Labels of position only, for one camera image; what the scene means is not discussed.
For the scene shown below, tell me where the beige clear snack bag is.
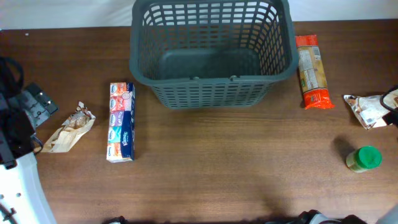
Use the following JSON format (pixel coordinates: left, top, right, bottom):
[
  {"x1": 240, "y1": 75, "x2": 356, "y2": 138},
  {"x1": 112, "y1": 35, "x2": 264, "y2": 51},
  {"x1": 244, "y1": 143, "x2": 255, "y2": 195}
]
[{"x1": 343, "y1": 85, "x2": 397, "y2": 130}]

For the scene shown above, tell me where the green lid spice jar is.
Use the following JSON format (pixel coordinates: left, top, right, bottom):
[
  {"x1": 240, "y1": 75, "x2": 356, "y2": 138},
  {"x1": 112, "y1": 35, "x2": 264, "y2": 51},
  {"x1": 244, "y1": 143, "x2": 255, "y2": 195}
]
[{"x1": 346, "y1": 146, "x2": 382, "y2": 173}]

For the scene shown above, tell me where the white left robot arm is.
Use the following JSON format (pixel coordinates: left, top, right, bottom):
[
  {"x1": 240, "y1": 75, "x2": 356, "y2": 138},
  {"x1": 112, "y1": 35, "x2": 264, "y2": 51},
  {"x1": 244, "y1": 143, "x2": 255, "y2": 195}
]
[{"x1": 1, "y1": 83, "x2": 58, "y2": 223}]

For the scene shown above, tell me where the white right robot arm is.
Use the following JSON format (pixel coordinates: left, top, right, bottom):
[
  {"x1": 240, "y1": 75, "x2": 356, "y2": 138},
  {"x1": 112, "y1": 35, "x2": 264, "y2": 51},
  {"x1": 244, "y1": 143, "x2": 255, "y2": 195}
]
[{"x1": 265, "y1": 136, "x2": 366, "y2": 224}]

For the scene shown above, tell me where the crumpled brown snack bag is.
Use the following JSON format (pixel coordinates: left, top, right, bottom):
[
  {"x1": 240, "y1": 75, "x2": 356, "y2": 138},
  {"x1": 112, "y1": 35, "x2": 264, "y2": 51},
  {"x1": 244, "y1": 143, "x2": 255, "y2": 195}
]
[{"x1": 41, "y1": 101, "x2": 96, "y2": 153}]

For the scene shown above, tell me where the red brown biscuit packet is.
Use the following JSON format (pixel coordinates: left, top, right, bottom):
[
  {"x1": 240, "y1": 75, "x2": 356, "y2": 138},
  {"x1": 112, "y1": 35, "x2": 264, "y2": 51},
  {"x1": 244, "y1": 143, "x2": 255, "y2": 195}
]
[{"x1": 295, "y1": 35, "x2": 335, "y2": 110}]

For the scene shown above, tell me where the blue Kleenex tissue multipack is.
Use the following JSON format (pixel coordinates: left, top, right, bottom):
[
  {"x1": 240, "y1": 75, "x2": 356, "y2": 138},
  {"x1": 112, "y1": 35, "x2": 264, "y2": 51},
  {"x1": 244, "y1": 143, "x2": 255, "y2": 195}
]
[{"x1": 106, "y1": 82, "x2": 136, "y2": 163}]

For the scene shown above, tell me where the grey plastic lattice basket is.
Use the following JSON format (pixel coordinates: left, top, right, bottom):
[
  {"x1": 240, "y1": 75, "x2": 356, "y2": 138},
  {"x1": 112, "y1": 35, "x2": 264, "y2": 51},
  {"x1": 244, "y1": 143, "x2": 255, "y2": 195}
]
[{"x1": 129, "y1": 0, "x2": 299, "y2": 109}]

